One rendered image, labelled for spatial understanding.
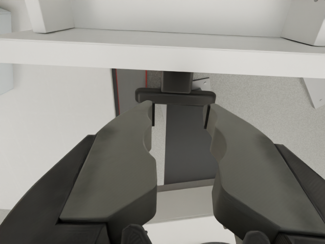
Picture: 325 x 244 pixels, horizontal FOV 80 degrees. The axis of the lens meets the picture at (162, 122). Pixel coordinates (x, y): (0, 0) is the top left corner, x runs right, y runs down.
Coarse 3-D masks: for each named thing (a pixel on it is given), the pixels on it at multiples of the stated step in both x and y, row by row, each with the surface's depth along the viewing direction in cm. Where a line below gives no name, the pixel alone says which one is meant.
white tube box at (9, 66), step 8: (0, 8) 28; (0, 16) 27; (8, 16) 28; (0, 24) 27; (8, 24) 28; (0, 32) 27; (8, 32) 29; (0, 64) 29; (8, 64) 31; (0, 72) 30; (8, 72) 31; (0, 80) 30; (8, 80) 32; (0, 88) 31; (8, 88) 33
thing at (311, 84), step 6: (306, 78) 104; (312, 78) 104; (318, 78) 104; (324, 78) 104; (306, 84) 106; (312, 84) 106; (318, 84) 105; (324, 84) 105; (306, 90) 110; (312, 90) 107; (318, 90) 107; (324, 90) 107; (312, 96) 109; (318, 96) 109; (324, 96) 109; (312, 102) 111; (318, 102) 111; (324, 102) 110
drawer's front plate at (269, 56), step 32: (32, 32) 17; (64, 32) 18; (96, 32) 19; (128, 32) 20; (160, 32) 21; (64, 64) 15; (96, 64) 15; (128, 64) 14; (160, 64) 14; (192, 64) 14; (224, 64) 14; (256, 64) 14; (288, 64) 14; (320, 64) 14
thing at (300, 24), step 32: (32, 0) 16; (64, 0) 19; (96, 0) 20; (128, 0) 20; (160, 0) 20; (192, 0) 20; (224, 0) 20; (256, 0) 20; (288, 0) 20; (320, 0) 16; (192, 32) 22; (224, 32) 22; (256, 32) 21; (288, 32) 20; (320, 32) 16
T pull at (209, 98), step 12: (168, 72) 16; (180, 72) 16; (192, 72) 16; (168, 84) 17; (180, 84) 17; (144, 96) 17; (156, 96) 17; (168, 96) 17; (180, 96) 17; (192, 96) 17; (204, 96) 17
